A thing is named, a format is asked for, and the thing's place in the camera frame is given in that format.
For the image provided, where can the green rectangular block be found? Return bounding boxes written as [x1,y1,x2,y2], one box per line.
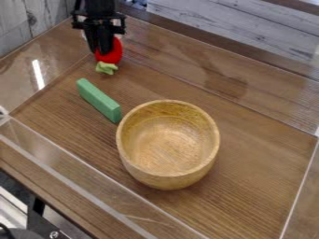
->
[75,78,121,123]

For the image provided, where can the wooden bowl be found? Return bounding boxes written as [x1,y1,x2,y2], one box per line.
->
[115,100,220,190]

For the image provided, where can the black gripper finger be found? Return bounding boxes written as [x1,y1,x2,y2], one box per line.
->
[97,25,113,55]
[83,25,98,52]

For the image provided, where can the red plush strawberry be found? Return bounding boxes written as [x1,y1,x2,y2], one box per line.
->
[94,37,122,75]

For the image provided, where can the black metal table frame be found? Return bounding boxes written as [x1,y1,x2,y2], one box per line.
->
[0,167,94,239]

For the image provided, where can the clear acrylic tray walls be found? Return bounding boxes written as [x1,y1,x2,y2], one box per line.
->
[0,19,319,239]

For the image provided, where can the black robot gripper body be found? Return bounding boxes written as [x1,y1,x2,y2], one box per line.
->
[70,0,125,35]

